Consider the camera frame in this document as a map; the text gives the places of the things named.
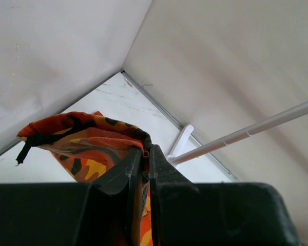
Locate orange camouflage trousers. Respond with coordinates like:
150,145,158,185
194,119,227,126
16,112,151,245

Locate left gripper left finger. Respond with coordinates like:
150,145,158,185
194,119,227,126
0,148,142,245

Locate white and silver clothes rack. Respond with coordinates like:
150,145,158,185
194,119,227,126
167,101,308,166

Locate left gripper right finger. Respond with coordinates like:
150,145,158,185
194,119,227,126
149,145,299,245

